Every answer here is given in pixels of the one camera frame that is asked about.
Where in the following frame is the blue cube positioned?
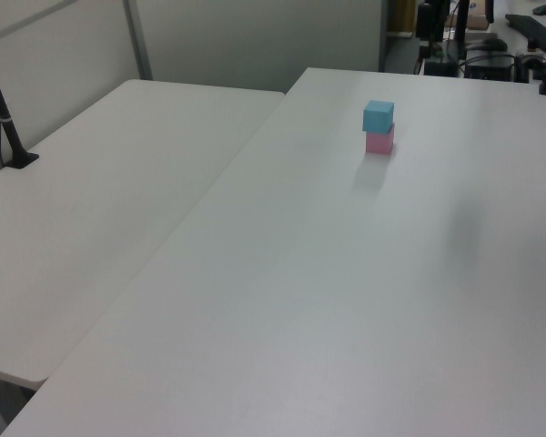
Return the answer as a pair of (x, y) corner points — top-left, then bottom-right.
(361, 99), (396, 135)

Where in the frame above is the pink cube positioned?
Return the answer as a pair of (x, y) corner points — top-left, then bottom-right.
(365, 121), (396, 155)

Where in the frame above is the white side table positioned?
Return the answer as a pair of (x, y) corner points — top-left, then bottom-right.
(0, 78), (287, 392)

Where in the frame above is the small black box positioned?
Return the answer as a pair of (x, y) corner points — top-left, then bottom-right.
(424, 61), (457, 77)

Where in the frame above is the black electronics box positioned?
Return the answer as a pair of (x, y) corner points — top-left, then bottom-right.
(464, 54), (516, 83)

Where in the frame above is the dark oval desk object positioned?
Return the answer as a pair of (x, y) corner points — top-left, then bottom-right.
(479, 37), (509, 53)

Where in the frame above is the black pole stand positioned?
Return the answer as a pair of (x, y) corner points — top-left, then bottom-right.
(0, 36), (41, 170)

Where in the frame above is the black keyboard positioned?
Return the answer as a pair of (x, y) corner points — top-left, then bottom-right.
(503, 13), (546, 52)

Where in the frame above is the grey metal partition post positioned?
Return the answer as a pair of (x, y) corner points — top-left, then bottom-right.
(121, 0), (154, 82)

